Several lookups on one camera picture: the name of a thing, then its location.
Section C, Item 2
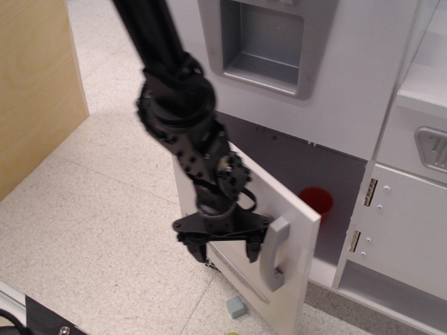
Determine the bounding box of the white toy fridge cabinet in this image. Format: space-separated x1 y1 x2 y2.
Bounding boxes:
168 1 437 286

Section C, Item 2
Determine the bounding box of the lower metal hinge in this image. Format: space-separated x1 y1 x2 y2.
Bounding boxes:
349 230 361 253

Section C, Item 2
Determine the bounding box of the red plastic cup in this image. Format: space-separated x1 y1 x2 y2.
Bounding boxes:
298 187 334 225

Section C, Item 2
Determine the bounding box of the upper metal hinge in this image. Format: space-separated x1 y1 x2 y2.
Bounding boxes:
363 178 377 207

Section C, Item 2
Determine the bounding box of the black braided cable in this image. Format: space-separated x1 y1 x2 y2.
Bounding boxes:
0 306 27 335

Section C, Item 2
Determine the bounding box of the wooden plywood panel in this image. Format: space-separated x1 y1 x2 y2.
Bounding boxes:
1 1 89 198

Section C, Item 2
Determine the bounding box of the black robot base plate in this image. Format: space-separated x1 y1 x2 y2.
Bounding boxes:
1 296 87 334

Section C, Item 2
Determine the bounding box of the grey ice dispenser panel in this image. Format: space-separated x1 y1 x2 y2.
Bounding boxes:
198 1 339 101

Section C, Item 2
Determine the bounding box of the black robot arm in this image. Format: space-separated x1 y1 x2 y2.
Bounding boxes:
115 1 270 262

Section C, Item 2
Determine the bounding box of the metal hinge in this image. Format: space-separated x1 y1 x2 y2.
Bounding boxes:
349 230 361 253
363 178 377 207

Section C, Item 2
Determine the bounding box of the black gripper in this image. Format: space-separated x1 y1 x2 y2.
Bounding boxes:
173 206 272 263

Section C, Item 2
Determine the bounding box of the grey oven vent panel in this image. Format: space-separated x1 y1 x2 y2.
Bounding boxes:
414 126 446 173

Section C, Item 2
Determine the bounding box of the grey fridge door handle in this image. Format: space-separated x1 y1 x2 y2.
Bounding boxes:
259 216 291 292

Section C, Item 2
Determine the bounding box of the grey foam block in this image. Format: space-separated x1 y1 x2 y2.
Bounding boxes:
226 296 247 319

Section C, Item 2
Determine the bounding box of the white side cabinet door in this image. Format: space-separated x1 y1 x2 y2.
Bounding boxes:
331 164 446 301

